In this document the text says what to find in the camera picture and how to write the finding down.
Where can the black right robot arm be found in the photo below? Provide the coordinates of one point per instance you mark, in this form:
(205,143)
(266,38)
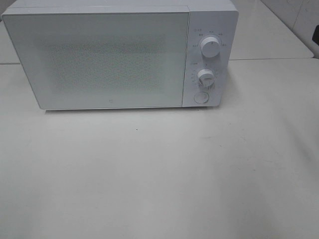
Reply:
(315,37)

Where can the white microwave door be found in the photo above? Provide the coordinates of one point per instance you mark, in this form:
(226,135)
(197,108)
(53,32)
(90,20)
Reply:
(99,61)

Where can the round white door button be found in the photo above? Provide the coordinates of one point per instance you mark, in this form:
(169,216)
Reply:
(201,97)

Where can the white timer knob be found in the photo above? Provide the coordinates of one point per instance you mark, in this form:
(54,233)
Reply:
(206,77)

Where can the upper white power knob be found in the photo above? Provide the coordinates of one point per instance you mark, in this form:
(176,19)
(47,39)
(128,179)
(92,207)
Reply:
(210,46)

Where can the white microwave oven body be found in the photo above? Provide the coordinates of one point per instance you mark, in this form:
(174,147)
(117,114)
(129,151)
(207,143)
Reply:
(123,54)

